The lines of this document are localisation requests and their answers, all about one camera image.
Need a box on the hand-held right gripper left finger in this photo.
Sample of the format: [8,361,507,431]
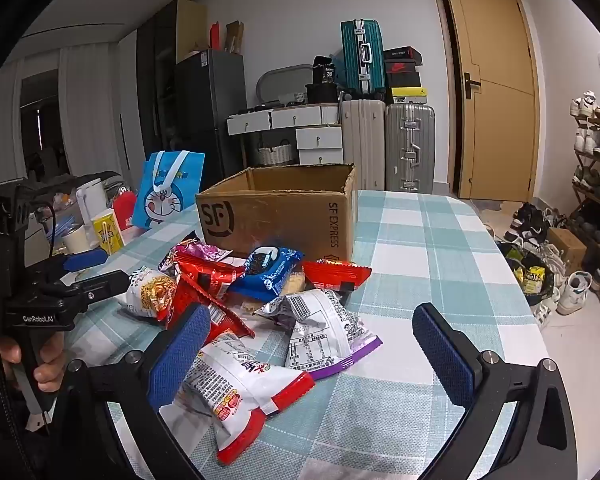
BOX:
[62,302,213,480]

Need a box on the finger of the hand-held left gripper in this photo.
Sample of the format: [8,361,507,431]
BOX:
[45,249,109,274]
[40,269,132,312]

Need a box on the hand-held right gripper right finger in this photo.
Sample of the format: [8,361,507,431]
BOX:
[411,302,579,480]

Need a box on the red cookie packet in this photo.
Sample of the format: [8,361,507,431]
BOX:
[301,257,372,293]

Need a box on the brown cardboard box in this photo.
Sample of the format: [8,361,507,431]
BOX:
[195,162,359,264]

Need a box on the person's left hand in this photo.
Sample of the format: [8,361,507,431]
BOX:
[0,332,67,409]

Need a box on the yellow carton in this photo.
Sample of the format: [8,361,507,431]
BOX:
[91,208,123,255]

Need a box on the white yellow noodle packet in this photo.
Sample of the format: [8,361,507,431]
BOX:
[115,266,178,322]

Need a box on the red striped snack packet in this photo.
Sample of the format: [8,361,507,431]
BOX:
[165,280,257,339]

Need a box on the white kettle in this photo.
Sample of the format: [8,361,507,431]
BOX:
[75,178,108,226]

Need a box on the red round object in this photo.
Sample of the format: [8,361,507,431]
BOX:
[111,185,141,233]

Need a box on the white red snack packet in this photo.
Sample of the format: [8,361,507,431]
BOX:
[158,332,316,466]

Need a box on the blue cartoon gift bag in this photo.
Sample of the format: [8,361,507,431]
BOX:
[131,150,204,231]

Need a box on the pink purple candy packet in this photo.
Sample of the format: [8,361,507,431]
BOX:
[166,239,233,263]

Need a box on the black trash bag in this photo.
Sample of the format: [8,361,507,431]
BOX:
[497,242,561,307]

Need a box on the blue cookie packet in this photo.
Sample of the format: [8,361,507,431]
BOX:
[228,246,305,297]

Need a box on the white purple snack packet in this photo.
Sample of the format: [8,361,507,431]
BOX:
[252,289,383,381]

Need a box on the pale yellow cracker packet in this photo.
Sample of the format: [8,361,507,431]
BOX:
[280,270,308,296]

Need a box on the white curtain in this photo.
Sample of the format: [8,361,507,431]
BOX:
[60,45,123,177]

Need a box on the pile of assorted shoes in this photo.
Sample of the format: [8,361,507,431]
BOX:
[495,202,593,328]

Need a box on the small cardboard box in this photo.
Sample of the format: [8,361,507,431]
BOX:
[547,227,587,273]

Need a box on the dark tall cabinet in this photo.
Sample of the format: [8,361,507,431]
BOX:
[135,0,208,161]

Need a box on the black fridge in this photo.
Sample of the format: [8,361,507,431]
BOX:
[175,50,246,181]

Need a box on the silver suitcase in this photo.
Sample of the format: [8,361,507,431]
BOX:
[385,104,437,195]

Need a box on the wicker basket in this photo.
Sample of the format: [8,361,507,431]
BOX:
[257,144,294,167]

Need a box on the beige suitcase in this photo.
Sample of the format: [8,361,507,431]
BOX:
[340,99,387,192]

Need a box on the wooden door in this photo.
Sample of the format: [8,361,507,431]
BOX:
[440,0,541,201]

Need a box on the white drawer desk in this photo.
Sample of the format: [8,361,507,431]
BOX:
[226,102,344,166]

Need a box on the yellow black shoe box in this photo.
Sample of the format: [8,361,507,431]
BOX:
[390,86,429,106]

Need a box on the grey oval panel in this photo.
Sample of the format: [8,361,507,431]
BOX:
[256,64,313,108]

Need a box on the brown cardboard piece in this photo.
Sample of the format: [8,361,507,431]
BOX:
[224,21,246,54]

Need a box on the plain black shoe box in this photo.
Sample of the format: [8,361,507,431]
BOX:
[386,71,423,89]

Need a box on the black round bin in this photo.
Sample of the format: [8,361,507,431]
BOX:
[306,83,341,104]

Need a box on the black paper bag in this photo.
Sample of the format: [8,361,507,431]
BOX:
[311,55,337,86]

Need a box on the teal suitcase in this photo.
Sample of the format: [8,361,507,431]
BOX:
[340,19,387,98]

